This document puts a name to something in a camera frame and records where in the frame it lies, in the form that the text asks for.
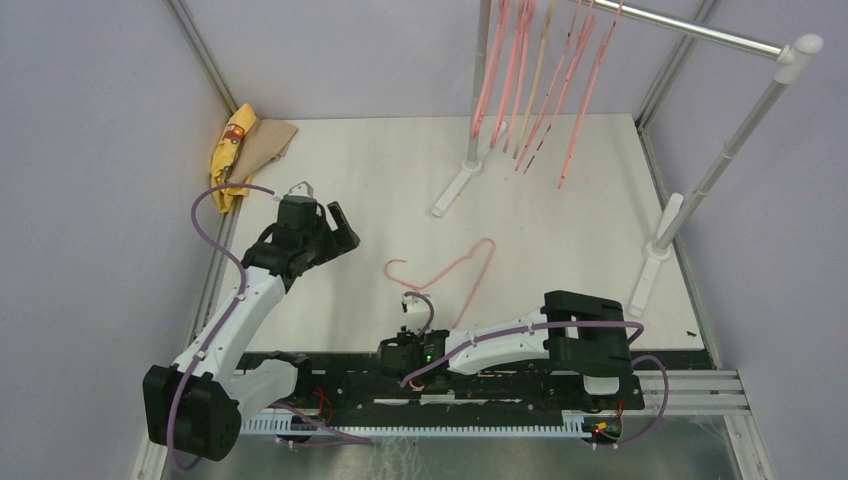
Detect thin pink wire hanger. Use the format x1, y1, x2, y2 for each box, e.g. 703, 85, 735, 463
382, 237, 497, 327

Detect thick pink plastic hanger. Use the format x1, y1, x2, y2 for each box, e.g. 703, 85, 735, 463
469, 0, 512, 140

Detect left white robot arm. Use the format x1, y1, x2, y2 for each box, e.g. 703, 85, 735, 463
142, 194, 360, 461

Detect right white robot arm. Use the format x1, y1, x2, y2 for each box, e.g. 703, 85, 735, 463
377, 290, 644, 408

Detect beige cloth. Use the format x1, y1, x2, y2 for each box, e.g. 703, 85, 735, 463
226, 119, 298, 184

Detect yellow printed cloth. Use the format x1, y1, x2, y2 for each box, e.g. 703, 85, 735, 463
210, 104, 257, 214

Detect silver clothes rack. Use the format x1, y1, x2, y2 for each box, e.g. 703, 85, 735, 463
431, 1, 823, 317

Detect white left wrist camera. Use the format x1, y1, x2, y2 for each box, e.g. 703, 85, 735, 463
286, 181, 314, 199

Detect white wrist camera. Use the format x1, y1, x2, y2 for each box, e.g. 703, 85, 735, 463
286, 181, 314, 199
401, 295, 429, 315

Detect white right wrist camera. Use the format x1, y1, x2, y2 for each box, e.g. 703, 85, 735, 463
401, 295, 429, 315

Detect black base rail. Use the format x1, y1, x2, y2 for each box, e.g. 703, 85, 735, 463
234, 351, 645, 427

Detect white slotted cable duct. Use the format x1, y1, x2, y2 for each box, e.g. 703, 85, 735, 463
240, 411, 590, 439

